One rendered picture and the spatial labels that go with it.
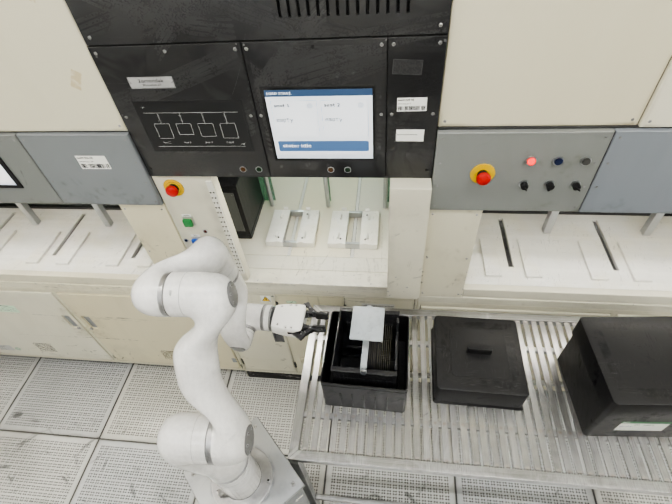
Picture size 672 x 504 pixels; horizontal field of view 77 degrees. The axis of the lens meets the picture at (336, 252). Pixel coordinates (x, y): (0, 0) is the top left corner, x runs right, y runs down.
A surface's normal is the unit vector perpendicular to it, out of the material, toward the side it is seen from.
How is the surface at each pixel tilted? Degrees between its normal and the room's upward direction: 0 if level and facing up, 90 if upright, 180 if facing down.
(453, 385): 0
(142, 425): 0
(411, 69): 90
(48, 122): 90
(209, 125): 90
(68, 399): 0
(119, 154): 90
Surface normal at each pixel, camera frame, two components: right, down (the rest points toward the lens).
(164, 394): -0.07, -0.67
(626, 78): -0.11, 0.74
